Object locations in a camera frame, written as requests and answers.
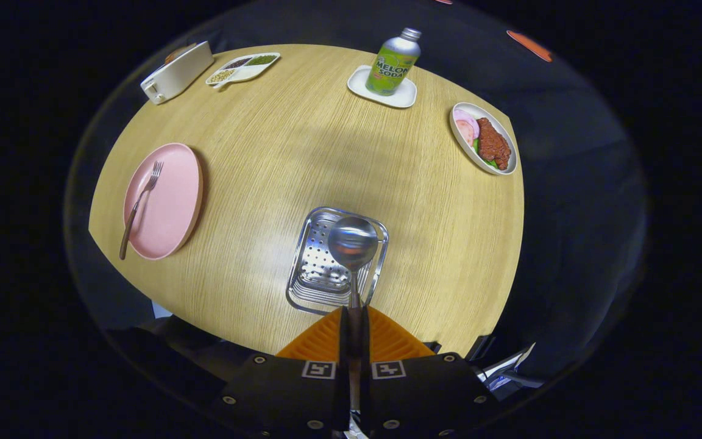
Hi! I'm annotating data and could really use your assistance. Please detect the white square coaster tray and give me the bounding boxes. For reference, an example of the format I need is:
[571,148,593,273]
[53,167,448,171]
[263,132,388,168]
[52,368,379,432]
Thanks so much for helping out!
[347,65,418,109]

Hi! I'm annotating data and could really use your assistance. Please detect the metal spoon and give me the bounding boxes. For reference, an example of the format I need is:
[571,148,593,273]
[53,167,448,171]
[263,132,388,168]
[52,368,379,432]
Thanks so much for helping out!
[327,216,380,427]

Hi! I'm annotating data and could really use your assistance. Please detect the pink round plate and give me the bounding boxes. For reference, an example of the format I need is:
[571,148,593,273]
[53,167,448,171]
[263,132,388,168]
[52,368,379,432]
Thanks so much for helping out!
[122,143,204,261]

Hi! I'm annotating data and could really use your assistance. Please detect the red-brown meat piece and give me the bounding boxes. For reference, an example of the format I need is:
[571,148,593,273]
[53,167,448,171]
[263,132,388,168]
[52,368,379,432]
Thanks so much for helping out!
[476,117,512,171]

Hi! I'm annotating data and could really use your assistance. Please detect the fork with wooden handle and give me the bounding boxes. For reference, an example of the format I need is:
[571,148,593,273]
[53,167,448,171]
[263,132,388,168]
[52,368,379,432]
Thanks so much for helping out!
[119,160,164,260]

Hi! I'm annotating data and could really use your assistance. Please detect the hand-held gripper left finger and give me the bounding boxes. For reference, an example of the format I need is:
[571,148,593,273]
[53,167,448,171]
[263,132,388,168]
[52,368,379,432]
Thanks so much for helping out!
[214,307,352,439]

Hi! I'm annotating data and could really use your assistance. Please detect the pink ham slices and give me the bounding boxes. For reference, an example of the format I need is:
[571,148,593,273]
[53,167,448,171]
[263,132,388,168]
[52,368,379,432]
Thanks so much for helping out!
[453,109,481,147]

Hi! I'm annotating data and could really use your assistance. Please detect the green soda bottle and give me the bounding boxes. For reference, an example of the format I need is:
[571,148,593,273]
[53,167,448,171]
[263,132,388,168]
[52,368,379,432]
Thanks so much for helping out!
[365,27,422,97]

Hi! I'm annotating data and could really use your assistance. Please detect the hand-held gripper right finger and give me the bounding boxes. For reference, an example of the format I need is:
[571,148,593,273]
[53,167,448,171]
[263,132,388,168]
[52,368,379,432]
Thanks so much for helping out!
[360,307,499,439]

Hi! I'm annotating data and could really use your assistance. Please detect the green lettuce leaf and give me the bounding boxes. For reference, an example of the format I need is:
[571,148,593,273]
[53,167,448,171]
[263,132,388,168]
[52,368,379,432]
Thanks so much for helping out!
[472,138,501,170]

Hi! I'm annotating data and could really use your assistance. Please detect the white paper sheets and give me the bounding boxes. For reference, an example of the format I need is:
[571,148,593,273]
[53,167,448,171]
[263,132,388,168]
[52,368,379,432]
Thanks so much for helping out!
[476,341,547,391]

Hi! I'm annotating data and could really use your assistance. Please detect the white oval food plate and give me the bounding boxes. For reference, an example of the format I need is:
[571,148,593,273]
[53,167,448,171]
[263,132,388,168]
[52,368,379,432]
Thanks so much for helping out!
[450,102,518,176]

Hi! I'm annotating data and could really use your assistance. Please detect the white divided dish with beans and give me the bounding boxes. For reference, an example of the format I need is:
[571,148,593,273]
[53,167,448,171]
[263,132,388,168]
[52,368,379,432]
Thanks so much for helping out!
[205,52,281,91]

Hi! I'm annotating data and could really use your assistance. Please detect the perforated metal tray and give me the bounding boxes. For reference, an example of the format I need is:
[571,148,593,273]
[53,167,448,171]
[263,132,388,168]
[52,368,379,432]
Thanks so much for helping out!
[285,206,389,316]

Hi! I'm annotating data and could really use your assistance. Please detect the brown bread slice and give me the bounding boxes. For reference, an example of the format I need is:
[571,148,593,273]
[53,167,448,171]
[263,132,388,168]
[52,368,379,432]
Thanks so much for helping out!
[164,44,198,65]

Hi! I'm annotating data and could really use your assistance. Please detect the white toaster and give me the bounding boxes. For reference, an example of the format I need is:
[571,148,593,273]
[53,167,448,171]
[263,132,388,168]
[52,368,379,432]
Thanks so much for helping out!
[140,41,215,105]

